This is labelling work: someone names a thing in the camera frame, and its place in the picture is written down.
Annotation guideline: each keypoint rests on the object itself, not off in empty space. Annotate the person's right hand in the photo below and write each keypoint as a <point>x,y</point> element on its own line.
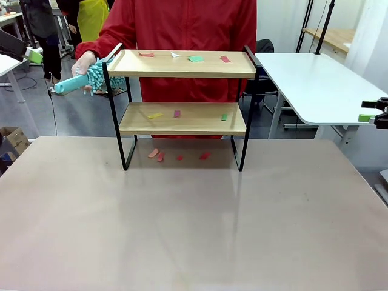
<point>83,62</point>

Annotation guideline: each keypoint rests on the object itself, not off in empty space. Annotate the wide green paper scrap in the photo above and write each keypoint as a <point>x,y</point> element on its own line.
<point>195,58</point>

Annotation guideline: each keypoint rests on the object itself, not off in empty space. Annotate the yellow paper scrap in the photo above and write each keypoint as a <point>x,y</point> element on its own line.
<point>155,115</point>

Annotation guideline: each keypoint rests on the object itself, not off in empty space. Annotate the black office chair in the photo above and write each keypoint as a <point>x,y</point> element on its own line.
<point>266,47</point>

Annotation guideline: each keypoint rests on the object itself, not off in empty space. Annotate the white side table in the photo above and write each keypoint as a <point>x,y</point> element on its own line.
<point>318,85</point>

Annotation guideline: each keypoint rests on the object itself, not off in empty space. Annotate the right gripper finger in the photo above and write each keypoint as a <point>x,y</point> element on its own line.
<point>365,117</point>
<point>374,104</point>

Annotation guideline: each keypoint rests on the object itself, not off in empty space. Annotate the mannequin in yellow apron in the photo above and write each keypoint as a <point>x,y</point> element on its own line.
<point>91,18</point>

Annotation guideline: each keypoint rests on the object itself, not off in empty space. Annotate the narrow green paper scrap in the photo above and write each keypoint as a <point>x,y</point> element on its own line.
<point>224,117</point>

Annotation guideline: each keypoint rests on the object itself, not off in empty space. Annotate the magenta paper scrap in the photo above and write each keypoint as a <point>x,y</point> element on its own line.
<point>177,113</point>

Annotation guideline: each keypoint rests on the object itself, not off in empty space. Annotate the mannequin in black clothes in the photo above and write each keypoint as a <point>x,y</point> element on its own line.
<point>68,12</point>

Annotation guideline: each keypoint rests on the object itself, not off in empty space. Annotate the person in red jacket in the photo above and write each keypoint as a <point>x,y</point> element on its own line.
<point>197,27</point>

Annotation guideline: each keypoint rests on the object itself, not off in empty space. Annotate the wooden desk top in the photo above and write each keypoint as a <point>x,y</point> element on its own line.
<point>336,36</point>

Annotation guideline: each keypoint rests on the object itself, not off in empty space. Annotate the white height-adjustable table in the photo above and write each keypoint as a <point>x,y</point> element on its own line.
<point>6,65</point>

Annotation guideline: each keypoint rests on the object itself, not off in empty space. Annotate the brown cardboard box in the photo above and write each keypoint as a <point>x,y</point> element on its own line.
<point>16,139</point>

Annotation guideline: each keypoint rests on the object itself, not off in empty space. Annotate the white paper scrap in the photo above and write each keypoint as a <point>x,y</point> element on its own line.
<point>175,54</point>

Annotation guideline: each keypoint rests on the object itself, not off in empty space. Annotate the teal microfibre duster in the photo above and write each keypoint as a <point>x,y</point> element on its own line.
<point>71,84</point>

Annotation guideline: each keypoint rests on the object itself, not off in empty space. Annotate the black-frame two-tier wooden shelf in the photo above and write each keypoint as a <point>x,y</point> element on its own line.
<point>182,65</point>

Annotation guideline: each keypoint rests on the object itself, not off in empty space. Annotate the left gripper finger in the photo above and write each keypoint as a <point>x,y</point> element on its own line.
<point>10,45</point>
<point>34,56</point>

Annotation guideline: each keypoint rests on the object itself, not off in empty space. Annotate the mannequin in dark grey clothes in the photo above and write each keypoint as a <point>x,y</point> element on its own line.
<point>42,18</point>

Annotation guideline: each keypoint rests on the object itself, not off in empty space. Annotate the black tripod stand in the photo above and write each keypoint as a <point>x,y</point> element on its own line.
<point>325,27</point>
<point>28,27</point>
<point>304,24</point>

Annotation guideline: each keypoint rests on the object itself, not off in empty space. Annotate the person's right forearm red sleeve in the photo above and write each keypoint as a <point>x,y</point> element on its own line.
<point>94,45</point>

